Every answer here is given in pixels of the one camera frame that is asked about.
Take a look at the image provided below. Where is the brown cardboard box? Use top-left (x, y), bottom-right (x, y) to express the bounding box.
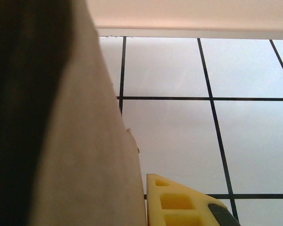
top-left (0, 0), bottom-right (149, 226)

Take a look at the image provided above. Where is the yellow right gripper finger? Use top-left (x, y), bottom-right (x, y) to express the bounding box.
top-left (146, 173), bottom-right (240, 226)

